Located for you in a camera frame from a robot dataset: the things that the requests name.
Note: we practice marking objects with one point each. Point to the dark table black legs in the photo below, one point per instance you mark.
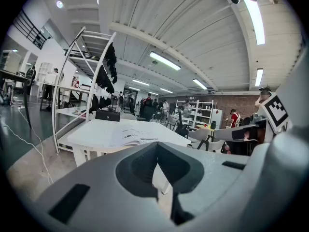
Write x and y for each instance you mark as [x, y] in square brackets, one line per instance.
[14, 75]

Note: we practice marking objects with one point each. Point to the black box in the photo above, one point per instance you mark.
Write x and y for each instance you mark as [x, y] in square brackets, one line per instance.
[107, 116]

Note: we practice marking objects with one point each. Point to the round yellow table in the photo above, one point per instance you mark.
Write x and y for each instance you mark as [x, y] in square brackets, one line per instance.
[205, 126]

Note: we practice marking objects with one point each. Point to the black high-back office chair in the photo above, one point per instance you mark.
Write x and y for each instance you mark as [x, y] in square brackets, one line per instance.
[147, 113]

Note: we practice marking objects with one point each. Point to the white cubby shelf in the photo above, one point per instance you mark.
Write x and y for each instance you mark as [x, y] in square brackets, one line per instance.
[46, 69]

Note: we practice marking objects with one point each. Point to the paperback book yellow-green cover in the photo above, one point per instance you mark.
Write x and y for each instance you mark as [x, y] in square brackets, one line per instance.
[130, 134]

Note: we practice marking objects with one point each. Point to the beige shell chair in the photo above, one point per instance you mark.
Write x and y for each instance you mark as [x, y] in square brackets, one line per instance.
[129, 117]

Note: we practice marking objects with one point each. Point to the black metal railing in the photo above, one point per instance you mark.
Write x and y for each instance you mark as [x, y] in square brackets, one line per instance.
[38, 41]

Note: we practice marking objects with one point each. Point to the light gray shell chair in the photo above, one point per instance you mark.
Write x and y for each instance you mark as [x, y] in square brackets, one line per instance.
[200, 133]

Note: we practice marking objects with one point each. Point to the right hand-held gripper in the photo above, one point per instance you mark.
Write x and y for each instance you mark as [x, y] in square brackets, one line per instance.
[275, 112]

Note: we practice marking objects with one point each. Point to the black bottle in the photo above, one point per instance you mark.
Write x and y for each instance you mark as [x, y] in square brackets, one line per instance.
[213, 124]

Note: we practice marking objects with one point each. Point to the ceiling tube light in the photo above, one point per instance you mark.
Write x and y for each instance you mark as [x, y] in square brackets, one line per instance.
[141, 82]
[259, 77]
[256, 20]
[200, 84]
[165, 60]

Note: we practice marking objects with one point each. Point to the black mesh office chair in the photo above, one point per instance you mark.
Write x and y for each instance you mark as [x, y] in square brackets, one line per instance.
[182, 129]

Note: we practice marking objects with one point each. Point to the white metal shelf rack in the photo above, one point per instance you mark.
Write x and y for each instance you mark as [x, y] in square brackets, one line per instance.
[94, 40]

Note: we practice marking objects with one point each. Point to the white cabinet red sticker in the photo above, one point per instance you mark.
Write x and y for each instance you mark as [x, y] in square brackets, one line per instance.
[217, 120]

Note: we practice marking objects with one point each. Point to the white storage shelf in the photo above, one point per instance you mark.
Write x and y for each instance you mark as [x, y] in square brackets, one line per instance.
[204, 116]

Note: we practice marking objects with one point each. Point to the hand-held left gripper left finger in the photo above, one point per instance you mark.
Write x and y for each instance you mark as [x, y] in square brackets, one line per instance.
[96, 197]

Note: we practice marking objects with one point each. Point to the white drawer cabinet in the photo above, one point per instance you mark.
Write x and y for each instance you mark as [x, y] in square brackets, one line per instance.
[10, 62]

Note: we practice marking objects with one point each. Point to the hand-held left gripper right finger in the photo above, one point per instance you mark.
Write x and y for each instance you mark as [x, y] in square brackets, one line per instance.
[217, 190]

